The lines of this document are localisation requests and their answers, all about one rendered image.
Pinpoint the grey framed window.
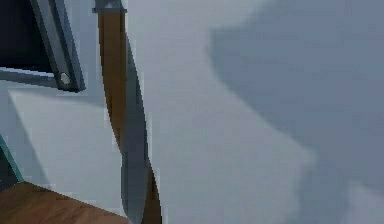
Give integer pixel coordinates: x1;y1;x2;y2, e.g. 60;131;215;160
0;0;87;94

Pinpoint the teal edged dark furniture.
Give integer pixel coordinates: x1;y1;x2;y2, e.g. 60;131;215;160
0;134;25;193

